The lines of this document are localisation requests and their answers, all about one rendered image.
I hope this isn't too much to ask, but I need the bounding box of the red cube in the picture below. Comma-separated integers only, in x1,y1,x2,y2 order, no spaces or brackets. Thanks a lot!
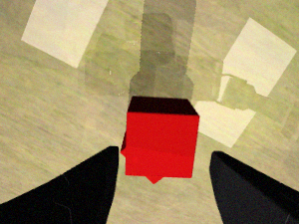
121,132,164,184
126,96,199,177

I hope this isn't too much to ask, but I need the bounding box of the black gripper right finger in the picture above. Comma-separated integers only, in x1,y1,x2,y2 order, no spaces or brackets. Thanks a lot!
209,150,299,224

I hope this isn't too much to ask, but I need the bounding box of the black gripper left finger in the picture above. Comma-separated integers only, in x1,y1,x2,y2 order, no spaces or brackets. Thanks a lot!
0,146,119,224

